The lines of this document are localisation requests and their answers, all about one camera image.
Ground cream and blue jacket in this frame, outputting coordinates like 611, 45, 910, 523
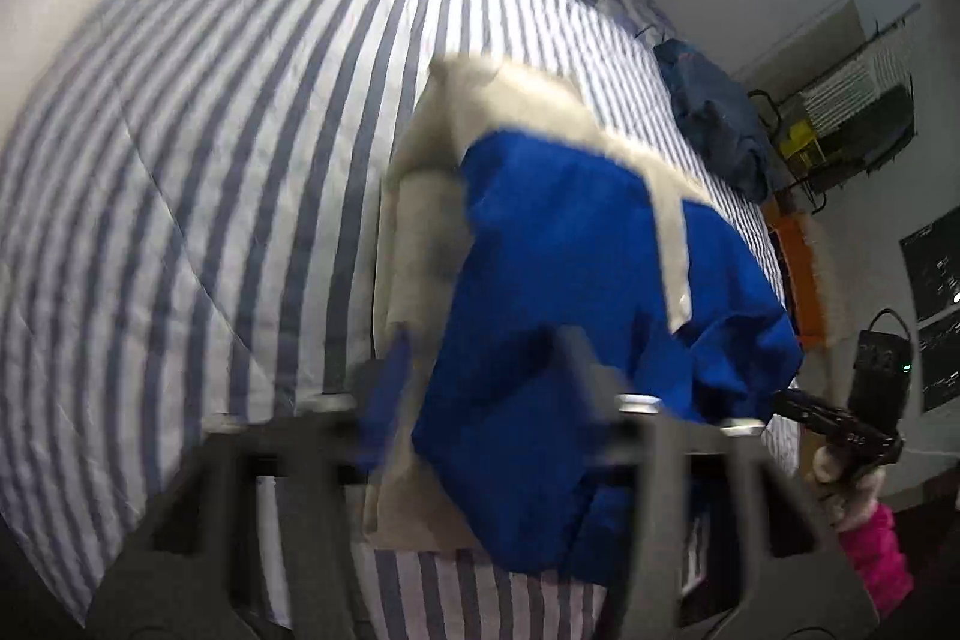
364, 51, 805, 577

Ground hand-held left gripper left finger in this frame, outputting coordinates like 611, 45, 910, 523
86, 329, 413, 640

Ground dark blue garment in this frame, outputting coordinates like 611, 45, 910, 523
652, 36, 773, 202

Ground blue striped bed sheet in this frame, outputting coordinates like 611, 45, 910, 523
0, 0, 800, 640

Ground dark hanging clothes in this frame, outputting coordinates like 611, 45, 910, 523
814, 85, 916, 191

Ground striped white towel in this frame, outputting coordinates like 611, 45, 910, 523
796, 40, 905, 135

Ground yellow crate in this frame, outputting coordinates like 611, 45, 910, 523
776, 119, 822, 169

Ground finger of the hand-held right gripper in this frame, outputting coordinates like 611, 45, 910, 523
769, 389, 826, 431

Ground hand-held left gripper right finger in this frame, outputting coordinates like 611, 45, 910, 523
559, 325, 878, 640

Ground black clothes rack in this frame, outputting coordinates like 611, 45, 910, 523
746, 2, 922, 214

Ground person's right hand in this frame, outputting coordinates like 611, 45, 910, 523
811, 445, 886, 532

